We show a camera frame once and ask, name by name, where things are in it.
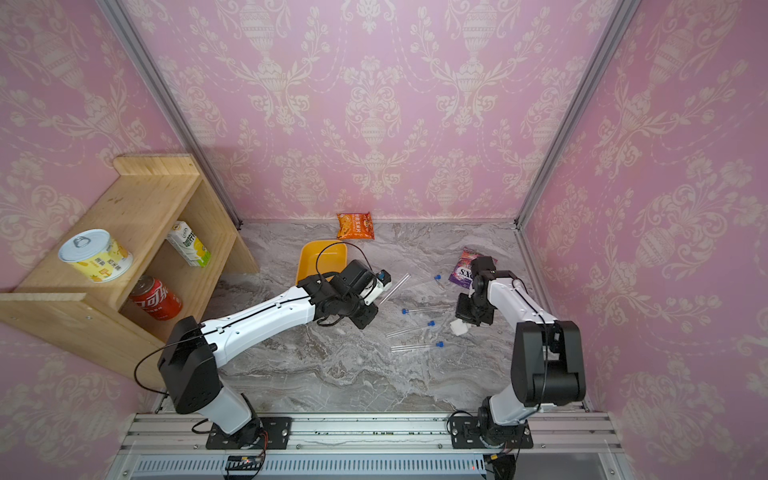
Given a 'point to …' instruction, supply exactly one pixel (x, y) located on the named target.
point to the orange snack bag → (356, 226)
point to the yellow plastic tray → (318, 257)
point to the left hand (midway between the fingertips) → (374, 313)
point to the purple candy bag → (462, 274)
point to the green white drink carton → (188, 244)
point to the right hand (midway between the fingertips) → (466, 316)
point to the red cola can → (152, 295)
